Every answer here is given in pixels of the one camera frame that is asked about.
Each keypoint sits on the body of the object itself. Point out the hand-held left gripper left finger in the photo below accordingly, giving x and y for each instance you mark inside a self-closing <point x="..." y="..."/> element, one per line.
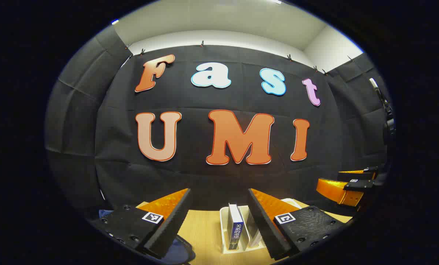
<point x="171" y="228"/>

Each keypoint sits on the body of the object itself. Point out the white bookshelf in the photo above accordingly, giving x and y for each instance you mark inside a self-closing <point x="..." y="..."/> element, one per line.
<point x="224" y="228"/>

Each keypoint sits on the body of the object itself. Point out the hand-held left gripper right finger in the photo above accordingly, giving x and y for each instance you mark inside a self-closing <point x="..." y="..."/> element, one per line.
<point x="265" y="228"/>

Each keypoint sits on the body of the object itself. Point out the blue schoolbag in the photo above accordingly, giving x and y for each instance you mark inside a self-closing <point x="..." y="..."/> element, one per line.
<point x="179" y="254"/>

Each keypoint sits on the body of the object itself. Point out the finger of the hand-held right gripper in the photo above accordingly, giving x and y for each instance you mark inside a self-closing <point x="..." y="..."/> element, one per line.
<point x="363" y="173"/>
<point x="337" y="191"/>

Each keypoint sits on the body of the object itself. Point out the blue cover book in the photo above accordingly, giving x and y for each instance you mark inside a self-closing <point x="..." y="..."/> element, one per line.
<point x="236" y="228"/>

